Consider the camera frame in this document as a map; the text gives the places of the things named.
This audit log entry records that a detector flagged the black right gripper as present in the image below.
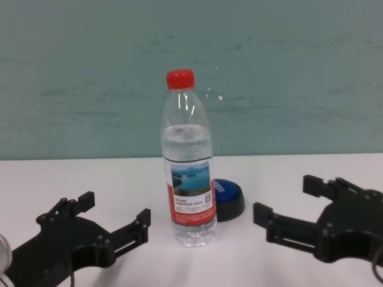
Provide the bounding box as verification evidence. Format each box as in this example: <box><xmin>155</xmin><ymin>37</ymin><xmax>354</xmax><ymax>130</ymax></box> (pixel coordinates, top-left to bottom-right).
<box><xmin>253</xmin><ymin>175</ymin><xmax>383</xmax><ymax>264</ymax></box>

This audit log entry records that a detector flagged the blue round lid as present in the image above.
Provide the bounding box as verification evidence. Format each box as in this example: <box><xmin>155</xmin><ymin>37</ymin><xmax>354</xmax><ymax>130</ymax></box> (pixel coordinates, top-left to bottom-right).
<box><xmin>214</xmin><ymin>178</ymin><xmax>245</xmax><ymax>222</ymax></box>

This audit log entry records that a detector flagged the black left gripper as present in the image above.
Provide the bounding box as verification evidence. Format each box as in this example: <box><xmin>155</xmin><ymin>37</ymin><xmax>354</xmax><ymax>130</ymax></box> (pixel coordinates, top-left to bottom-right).
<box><xmin>4</xmin><ymin>191</ymin><xmax>151</xmax><ymax>287</ymax></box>

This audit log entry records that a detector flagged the clear water bottle red cap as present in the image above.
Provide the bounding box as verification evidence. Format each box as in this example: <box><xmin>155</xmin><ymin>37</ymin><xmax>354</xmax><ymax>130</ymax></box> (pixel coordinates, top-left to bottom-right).
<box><xmin>160</xmin><ymin>69</ymin><xmax>217</xmax><ymax>248</ymax></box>

